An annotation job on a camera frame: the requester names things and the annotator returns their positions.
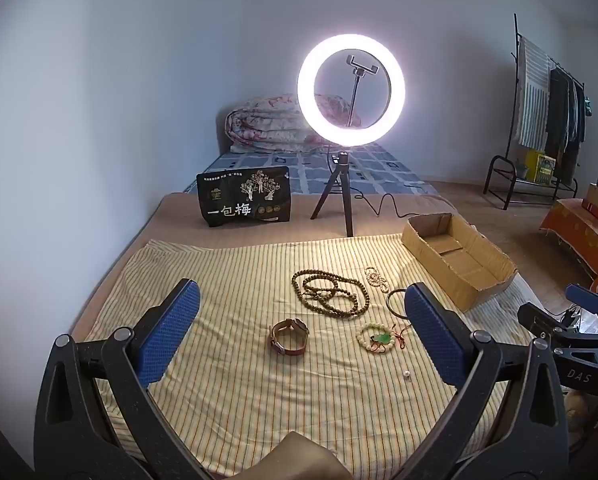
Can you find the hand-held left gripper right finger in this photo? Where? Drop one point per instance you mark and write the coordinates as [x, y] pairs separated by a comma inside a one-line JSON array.
[[434, 332]]

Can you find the yellow striped cloth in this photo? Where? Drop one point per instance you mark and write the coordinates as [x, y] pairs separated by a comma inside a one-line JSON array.
[[229, 385]]

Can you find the yellow box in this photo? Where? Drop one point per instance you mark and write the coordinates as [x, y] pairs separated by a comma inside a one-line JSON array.
[[544, 167]]

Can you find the folded floral quilt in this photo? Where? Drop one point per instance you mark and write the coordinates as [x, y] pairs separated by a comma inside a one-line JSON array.
[[264, 125]]

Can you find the black phone holder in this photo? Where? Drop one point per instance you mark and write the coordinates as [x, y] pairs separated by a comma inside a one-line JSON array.
[[361, 65]]

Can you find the tan cloth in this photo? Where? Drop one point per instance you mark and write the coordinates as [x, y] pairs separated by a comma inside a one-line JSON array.
[[299, 460]]

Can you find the black clothes rack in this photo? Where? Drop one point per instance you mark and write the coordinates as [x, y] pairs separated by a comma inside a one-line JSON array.
[[516, 60]]

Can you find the black tripod stand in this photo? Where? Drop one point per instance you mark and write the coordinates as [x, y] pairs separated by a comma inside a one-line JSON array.
[[346, 195]]

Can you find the black snack bag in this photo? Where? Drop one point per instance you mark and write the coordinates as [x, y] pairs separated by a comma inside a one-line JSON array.
[[244, 200]]

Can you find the hanging striped cloth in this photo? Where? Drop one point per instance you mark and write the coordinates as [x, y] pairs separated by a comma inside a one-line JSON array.
[[531, 95]]

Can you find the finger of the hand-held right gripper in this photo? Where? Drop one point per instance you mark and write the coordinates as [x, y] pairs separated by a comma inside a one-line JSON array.
[[534, 316], [584, 294]]

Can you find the hanging dark clothes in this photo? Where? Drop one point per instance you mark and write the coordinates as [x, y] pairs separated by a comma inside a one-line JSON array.
[[561, 120]]

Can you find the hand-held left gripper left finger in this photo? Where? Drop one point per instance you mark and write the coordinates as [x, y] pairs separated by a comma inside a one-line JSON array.
[[171, 332]]

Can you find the cardboard box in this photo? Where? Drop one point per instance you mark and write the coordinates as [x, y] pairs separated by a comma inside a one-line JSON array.
[[479, 285]]

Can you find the blue checked bed sheet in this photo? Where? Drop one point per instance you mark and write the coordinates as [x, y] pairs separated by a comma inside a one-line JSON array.
[[379, 170]]

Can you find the black bangle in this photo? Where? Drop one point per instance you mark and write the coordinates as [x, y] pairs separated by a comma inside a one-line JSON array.
[[389, 305]]

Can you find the orange cloth covered table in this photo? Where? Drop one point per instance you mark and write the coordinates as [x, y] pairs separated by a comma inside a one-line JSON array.
[[574, 230]]

